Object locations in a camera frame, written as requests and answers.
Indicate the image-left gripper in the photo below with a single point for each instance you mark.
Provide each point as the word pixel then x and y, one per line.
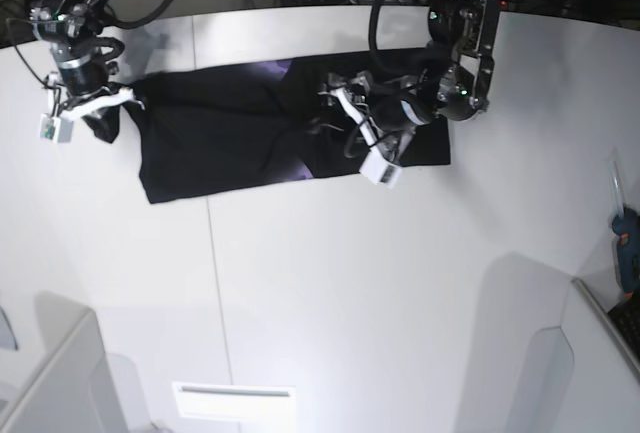
pixel 80 88

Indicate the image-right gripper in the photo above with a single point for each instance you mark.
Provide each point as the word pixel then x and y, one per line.
pixel 387 117

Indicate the black T-shirt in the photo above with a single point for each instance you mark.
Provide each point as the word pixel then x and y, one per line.
pixel 241 126

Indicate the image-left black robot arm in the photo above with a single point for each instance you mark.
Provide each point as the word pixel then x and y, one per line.
pixel 78 25

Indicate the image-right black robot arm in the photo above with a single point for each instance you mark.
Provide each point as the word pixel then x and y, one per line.
pixel 448 79

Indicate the blue glue gun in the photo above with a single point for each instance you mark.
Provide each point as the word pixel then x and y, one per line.
pixel 625 225

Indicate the white partition panel left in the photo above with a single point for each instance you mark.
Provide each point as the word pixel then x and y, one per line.
pixel 71 389

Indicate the white partition panel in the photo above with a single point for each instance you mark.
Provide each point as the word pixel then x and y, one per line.
pixel 579 376
pixel 71 389

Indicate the black keyboard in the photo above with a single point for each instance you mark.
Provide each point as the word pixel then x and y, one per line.
pixel 625 317

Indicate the white partition panel right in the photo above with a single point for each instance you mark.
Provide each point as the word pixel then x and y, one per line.
pixel 579 376

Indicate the image-left white wrist camera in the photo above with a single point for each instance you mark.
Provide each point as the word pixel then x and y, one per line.
pixel 55 129

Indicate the image-right white wrist camera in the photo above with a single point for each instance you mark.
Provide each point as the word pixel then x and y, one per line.
pixel 379 170

